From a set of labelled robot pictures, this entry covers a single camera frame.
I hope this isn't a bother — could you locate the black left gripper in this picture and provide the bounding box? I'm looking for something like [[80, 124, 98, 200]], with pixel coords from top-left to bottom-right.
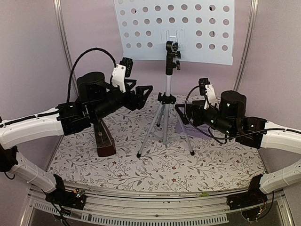
[[91, 79, 153, 121]]

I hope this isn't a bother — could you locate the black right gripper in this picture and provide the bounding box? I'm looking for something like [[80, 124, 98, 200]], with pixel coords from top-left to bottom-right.
[[175, 99, 235, 137]]

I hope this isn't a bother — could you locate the light blue music stand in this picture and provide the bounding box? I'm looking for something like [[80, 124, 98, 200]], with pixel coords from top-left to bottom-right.
[[113, 0, 236, 158]]

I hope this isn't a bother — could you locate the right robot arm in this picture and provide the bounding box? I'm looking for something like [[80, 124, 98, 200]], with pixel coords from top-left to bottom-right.
[[176, 90, 301, 205]]

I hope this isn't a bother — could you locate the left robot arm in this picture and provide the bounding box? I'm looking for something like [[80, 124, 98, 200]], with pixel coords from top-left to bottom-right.
[[0, 72, 153, 204]]

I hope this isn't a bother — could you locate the purple sheet music page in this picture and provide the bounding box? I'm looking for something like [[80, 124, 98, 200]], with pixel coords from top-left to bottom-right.
[[175, 120, 209, 139]]

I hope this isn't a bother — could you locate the floral patterned table mat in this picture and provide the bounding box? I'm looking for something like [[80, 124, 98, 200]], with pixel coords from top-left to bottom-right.
[[48, 96, 265, 193]]

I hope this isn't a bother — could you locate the brown wooden metronome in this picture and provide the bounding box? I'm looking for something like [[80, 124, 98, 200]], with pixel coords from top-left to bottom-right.
[[94, 120, 116, 157]]

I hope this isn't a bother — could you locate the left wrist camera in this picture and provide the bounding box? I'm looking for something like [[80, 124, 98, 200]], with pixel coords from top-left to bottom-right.
[[110, 57, 134, 93]]

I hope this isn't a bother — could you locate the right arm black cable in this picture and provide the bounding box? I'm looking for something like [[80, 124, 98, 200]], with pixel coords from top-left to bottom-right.
[[184, 85, 266, 145]]

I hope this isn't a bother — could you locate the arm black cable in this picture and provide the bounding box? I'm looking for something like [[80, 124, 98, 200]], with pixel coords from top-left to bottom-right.
[[67, 48, 117, 104], [184, 85, 266, 145]]

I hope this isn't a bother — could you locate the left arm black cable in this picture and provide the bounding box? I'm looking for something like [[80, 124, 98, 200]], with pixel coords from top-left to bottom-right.
[[67, 48, 117, 104]]

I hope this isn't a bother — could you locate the left aluminium frame post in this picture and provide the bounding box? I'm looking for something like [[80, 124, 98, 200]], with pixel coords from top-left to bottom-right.
[[53, 0, 72, 71]]

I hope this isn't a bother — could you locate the aluminium frame post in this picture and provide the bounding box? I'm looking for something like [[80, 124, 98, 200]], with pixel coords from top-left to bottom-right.
[[233, 0, 259, 92], [53, 0, 72, 71]]

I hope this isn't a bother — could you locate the right aluminium frame post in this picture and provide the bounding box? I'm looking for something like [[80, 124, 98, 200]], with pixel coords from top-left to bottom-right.
[[233, 0, 259, 92]]

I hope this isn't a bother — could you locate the aluminium base frame rail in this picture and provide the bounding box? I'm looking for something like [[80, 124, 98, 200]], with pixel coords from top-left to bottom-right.
[[21, 185, 296, 226]]

